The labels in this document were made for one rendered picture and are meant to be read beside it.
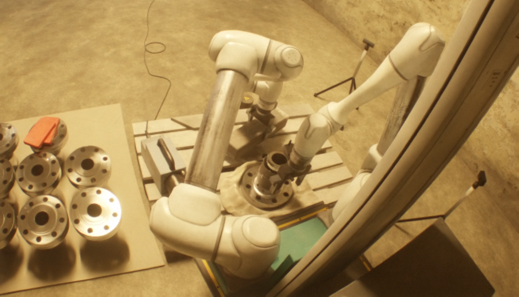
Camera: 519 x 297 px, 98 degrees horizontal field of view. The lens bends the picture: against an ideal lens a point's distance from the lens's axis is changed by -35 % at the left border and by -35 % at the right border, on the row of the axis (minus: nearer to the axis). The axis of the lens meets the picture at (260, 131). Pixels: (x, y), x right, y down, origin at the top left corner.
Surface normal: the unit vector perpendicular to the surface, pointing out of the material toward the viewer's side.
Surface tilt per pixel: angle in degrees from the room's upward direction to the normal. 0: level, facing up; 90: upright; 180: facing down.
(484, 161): 90
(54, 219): 0
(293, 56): 47
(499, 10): 90
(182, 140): 0
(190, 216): 28
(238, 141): 0
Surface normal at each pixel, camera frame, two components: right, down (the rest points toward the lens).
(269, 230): 0.33, -0.69
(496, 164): -0.88, 0.13
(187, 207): 0.05, -0.36
